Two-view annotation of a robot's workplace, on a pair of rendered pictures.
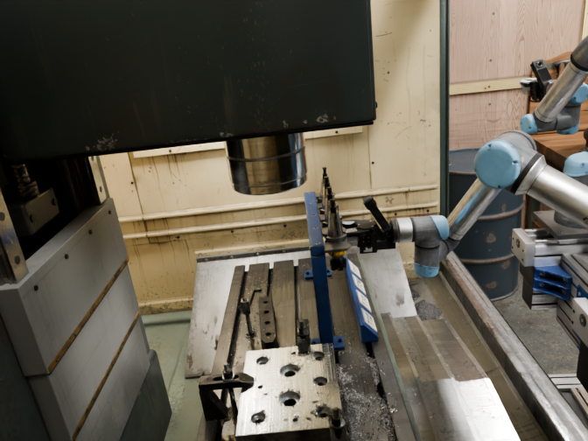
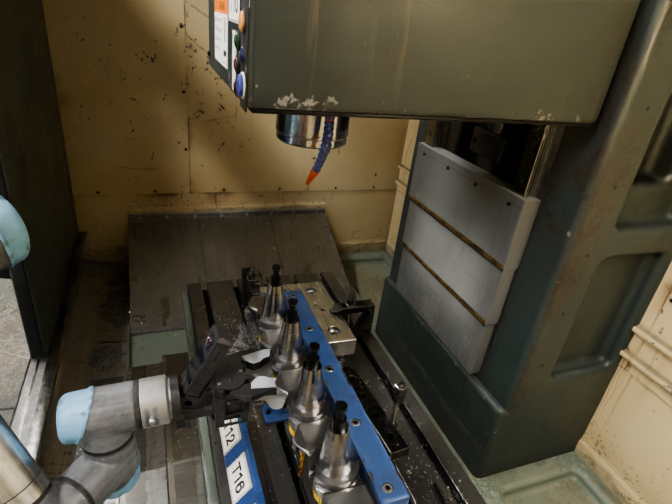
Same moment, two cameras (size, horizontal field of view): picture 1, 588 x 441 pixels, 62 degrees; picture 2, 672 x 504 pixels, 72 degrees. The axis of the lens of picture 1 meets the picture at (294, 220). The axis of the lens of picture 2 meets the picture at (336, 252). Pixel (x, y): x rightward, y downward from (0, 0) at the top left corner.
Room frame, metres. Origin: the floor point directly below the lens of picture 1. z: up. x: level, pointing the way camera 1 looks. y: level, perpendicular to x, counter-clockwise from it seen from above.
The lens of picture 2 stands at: (1.92, -0.32, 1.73)
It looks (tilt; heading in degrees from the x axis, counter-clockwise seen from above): 27 degrees down; 155
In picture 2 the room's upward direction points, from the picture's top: 7 degrees clockwise
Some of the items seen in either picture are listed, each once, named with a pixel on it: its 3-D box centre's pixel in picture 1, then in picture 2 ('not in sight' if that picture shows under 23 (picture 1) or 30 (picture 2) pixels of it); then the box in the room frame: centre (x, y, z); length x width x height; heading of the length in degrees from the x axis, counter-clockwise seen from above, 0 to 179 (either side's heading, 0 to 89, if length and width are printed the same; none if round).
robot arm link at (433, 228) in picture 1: (428, 229); (102, 413); (1.34, -0.40, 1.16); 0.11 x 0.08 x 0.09; 88
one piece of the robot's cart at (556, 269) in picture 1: (551, 283); not in sight; (1.44, -0.86, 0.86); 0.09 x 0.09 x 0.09; 83
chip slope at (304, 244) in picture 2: not in sight; (246, 271); (0.29, 0.05, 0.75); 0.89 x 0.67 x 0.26; 88
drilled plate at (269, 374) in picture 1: (290, 392); (297, 319); (0.93, 0.06, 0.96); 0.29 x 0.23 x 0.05; 178
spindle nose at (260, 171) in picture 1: (266, 155); (313, 112); (0.96, 0.04, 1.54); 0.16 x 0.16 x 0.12
